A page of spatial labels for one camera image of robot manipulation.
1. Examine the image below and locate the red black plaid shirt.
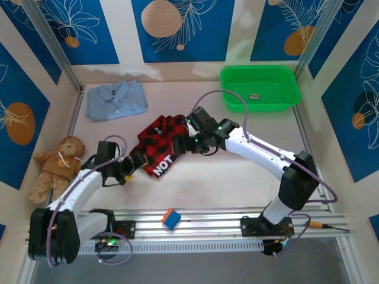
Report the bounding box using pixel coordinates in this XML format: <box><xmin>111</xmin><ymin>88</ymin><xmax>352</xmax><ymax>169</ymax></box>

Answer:
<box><xmin>129</xmin><ymin>114</ymin><xmax>193</xmax><ymax>180</ymax></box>

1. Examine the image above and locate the green plastic basket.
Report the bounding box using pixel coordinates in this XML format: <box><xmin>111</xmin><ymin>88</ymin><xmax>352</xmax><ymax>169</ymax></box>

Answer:
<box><xmin>220</xmin><ymin>64</ymin><xmax>302</xmax><ymax>112</ymax></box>

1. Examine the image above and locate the brown teddy bear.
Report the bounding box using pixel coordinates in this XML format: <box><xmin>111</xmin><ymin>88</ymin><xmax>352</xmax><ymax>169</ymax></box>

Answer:
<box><xmin>28</xmin><ymin>136</ymin><xmax>86</xmax><ymax>204</ymax></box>

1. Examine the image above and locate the blue orange block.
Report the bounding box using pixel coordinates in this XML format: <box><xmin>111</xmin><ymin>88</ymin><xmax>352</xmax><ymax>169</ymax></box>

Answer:
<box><xmin>161</xmin><ymin>208</ymin><xmax>181</xmax><ymax>231</ymax></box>

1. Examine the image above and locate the light blue folded shirt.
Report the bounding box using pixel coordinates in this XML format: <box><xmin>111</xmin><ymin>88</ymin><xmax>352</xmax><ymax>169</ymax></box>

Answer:
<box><xmin>85</xmin><ymin>79</ymin><xmax>149</xmax><ymax>122</ymax></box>

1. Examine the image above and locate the black controller board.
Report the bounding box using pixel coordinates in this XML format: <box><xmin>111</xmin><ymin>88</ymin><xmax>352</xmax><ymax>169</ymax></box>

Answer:
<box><xmin>262</xmin><ymin>238</ymin><xmax>290</xmax><ymax>257</ymax></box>
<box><xmin>96</xmin><ymin>236</ymin><xmax>122</xmax><ymax>254</ymax></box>

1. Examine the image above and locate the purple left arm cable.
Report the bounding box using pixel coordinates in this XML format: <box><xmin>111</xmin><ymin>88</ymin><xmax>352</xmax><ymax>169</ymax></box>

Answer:
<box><xmin>47</xmin><ymin>135</ymin><xmax>133</xmax><ymax>267</ymax></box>

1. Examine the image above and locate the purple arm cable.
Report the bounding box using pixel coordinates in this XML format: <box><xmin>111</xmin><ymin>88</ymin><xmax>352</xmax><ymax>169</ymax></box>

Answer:
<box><xmin>47</xmin><ymin>135</ymin><xmax>133</xmax><ymax>267</ymax></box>
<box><xmin>194</xmin><ymin>89</ymin><xmax>338</xmax><ymax>257</ymax></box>

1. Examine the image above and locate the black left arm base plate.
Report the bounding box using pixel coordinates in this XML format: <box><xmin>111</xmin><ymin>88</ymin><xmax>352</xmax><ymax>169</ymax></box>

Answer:
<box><xmin>102</xmin><ymin>220</ymin><xmax>136</xmax><ymax>240</ymax></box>

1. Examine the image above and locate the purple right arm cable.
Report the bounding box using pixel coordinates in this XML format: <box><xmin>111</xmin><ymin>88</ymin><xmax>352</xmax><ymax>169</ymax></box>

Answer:
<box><xmin>194</xmin><ymin>89</ymin><xmax>338</xmax><ymax>257</ymax></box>

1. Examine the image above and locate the aluminium mounting rail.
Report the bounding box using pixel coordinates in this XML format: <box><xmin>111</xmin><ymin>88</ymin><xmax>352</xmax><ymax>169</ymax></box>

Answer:
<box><xmin>25</xmin><ymin>208</ymin><xmax>352</xmax><ymax>244</ymax></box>

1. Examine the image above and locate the white slotted cable duct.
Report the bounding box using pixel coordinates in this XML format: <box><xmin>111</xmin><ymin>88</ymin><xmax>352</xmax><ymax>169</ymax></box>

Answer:
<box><xmin>78</xmin><ymin>240</ymin><xmax>264</xmax><ymax>255</ymax></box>

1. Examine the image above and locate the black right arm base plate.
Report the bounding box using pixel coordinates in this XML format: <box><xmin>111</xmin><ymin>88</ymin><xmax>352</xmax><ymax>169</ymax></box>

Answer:
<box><xmin>240</xmin><ymin>215</ymin><xmax>296</xmax><ymax>237</ymax></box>

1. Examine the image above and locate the aluminium frame post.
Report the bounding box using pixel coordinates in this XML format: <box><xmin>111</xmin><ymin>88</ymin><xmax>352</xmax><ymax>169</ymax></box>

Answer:
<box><xmin>22</xmin><ymin>0</ymin><xmax>84</xmax><ymax>93</ymax></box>
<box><xmin>294</xmin><ymin>0</ymin><xmax>346</xmax><ymax>78</ymax></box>

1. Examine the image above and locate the orange handled screwdriver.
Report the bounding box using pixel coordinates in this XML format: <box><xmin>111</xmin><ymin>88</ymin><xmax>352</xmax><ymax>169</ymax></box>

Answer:
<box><xmin>306</xmin><ymin>220</ymin><xmax>351</xmax><ymax>233</ymax></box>

